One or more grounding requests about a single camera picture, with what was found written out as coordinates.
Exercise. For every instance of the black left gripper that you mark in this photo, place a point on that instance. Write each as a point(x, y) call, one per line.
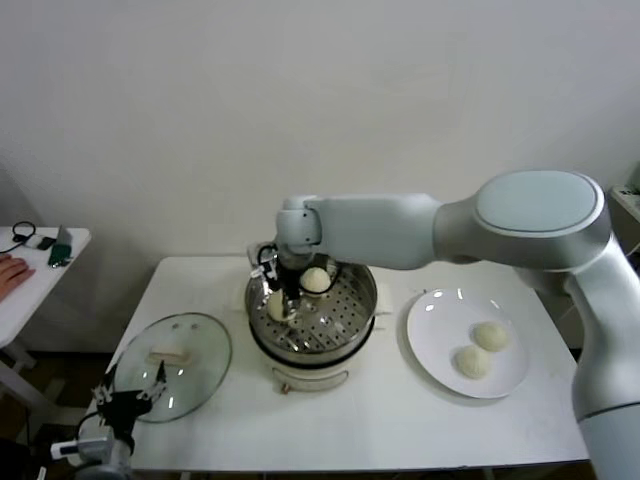
point(122, 407)

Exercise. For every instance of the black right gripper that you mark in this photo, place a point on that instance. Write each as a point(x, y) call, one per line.
point(292, 260)

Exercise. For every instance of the white steamed baozi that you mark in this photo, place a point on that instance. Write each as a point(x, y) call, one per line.
point(276, 310)
point(491, 335)
point(472, 362)
point(316, 281)

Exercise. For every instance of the glass pot lid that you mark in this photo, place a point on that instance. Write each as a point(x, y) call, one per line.
point(200, 360)

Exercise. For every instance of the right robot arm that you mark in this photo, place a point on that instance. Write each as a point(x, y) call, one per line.
point(450, 235)

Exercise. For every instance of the stainless steel steamer basket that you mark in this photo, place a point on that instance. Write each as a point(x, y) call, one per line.
point(345, 320)

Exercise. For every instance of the person's bare hand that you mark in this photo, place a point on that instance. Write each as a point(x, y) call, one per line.
point(12, 277)

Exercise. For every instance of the white side table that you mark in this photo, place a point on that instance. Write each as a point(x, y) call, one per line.
point(45, 285)

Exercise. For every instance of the white round plate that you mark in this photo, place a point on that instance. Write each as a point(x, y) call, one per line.
point(440, 330)

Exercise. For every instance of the small white black device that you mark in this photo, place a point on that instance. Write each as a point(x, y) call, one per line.
point(42, 244)

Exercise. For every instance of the white shelf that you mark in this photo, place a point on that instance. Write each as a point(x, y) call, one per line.
point(627, 205)

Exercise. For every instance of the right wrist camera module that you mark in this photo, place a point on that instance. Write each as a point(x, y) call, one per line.
point(254, 257)

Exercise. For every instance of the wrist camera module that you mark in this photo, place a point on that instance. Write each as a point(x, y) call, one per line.
point(90, 445)
point(254, 257)

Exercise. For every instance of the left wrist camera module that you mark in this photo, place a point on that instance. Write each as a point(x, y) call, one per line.
point(90, 445)

